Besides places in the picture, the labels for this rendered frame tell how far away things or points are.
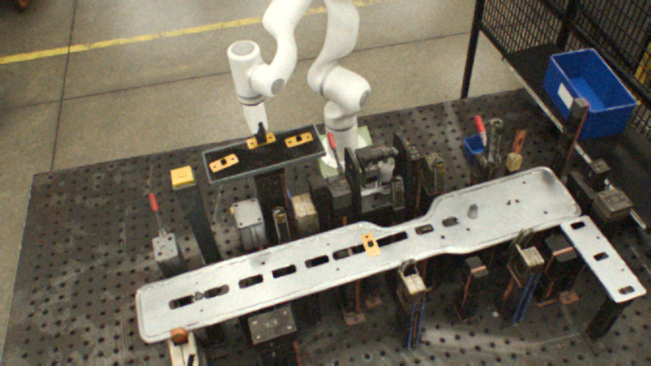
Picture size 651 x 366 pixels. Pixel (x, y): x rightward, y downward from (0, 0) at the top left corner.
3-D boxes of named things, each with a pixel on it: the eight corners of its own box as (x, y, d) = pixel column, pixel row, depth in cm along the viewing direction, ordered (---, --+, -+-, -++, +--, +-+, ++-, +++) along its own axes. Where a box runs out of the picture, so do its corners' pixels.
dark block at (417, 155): (404, 237, 213) (410, 160, 180) (396, 223, 217) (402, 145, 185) (416, 233, 214) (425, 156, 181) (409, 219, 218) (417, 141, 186)
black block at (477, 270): (460, 330, 189) (474, 285, 166) (447, 303, 195) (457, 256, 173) (482, 323, 190) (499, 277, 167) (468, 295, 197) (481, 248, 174)
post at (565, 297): (562, 305, 192) (588, 259, 170) (544, 278, 199) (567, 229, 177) (579, 299, 193) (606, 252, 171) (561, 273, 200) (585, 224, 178)
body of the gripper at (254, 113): (233, 85, 163) (240, 115, 172) (243, 108, 157) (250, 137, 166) (259, 78, 165) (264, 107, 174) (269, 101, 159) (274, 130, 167)
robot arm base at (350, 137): (319, 134, 233) (314, 103, 218) (365, 131, 232) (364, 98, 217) (320, 171, 222) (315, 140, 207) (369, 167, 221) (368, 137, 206)
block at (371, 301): (367, 308, 195) (367, 262, 173) (355, 277, 203) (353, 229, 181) (383, 303, 196) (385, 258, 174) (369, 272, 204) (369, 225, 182)
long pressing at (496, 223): (141, 354, 158) (139, 352, 156) (134, 287, 171) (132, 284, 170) (586, 216, 180) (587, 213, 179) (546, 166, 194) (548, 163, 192)
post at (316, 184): (320, 259, 208) (312, 189, 177) (316, 249, 211) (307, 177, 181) (333, 256, 209) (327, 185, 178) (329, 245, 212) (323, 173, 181)
